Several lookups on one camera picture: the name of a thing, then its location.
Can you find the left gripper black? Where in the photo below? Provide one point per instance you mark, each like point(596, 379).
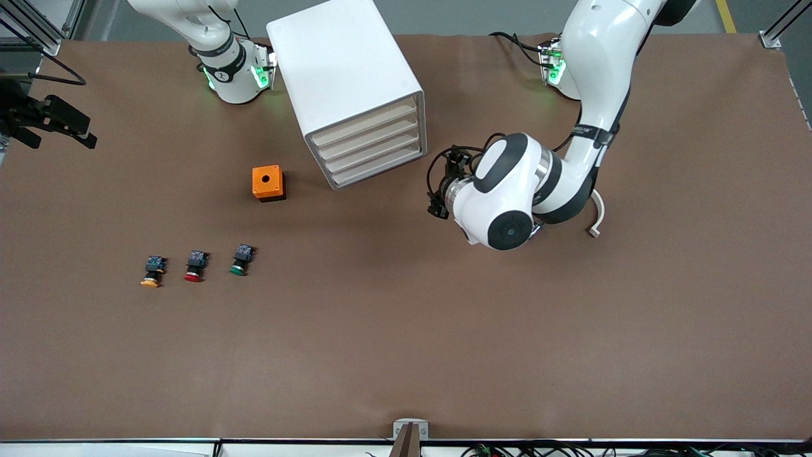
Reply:
point(442, 190)

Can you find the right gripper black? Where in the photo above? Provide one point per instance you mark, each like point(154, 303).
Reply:
point(24, 115)

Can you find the yellow push button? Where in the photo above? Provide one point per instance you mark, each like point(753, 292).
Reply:
point(152, 274)

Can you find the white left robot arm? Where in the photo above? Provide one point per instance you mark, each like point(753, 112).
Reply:
point(507, 190)

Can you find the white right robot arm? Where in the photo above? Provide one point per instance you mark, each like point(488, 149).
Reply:
point(235, 89)

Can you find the white drawer cabinet housing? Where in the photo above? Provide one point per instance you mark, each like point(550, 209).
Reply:
point(342, 63)

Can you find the red push button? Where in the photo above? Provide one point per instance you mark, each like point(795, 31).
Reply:
point(195, 266)

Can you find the green push button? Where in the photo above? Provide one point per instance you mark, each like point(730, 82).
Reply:
point(241, 259)

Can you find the brown table cover mat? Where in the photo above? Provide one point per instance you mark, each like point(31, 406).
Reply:
point(406, 317)

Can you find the aluminium frame profile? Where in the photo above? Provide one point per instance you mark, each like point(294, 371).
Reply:
point(51, 46)
point(771, 40)

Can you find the white curved plastic bracket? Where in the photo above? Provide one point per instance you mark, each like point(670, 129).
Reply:
point(600, 212)

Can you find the orange button enclosure box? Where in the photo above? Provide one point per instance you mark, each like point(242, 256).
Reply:
point(259, 184)

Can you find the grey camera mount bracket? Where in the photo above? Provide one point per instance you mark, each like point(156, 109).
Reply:
point(410, 438)

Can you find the white table edge rail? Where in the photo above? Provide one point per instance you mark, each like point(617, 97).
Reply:
point(285, 449)

